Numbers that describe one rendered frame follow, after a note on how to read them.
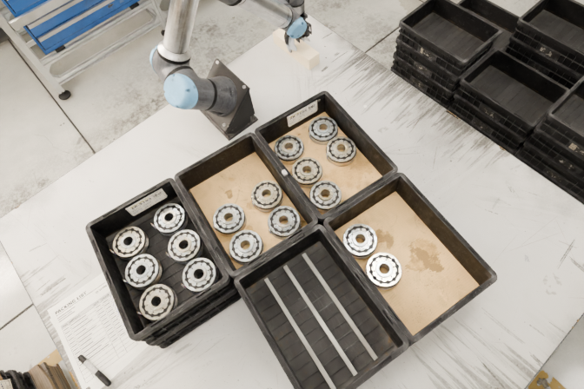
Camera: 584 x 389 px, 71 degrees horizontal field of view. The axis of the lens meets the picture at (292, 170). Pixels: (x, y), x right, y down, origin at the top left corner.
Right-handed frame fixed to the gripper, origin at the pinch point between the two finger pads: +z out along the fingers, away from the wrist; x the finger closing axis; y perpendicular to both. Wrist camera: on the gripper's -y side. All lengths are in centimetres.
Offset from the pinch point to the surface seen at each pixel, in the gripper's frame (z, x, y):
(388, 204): -9, -32, 81
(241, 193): -9, -64, 45
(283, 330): -9, -82, 87
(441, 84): 36, 57, 45
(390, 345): -9, -63, 110
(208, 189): -9, -71, 36
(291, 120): -15, -35, 38
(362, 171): -9, -29, 67
